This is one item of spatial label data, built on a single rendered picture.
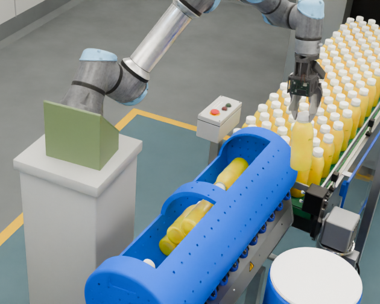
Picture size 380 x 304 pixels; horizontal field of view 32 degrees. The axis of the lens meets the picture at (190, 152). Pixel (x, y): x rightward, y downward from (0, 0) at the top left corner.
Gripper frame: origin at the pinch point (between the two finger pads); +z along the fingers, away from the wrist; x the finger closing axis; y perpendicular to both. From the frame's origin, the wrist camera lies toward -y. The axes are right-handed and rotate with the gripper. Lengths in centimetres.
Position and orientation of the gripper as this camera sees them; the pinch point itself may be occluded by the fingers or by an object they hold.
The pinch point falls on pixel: (303, 116)
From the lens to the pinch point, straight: 206.7
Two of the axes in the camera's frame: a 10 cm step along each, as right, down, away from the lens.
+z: -0.2, 9.3, 3.8
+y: -4.6, 3.3, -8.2
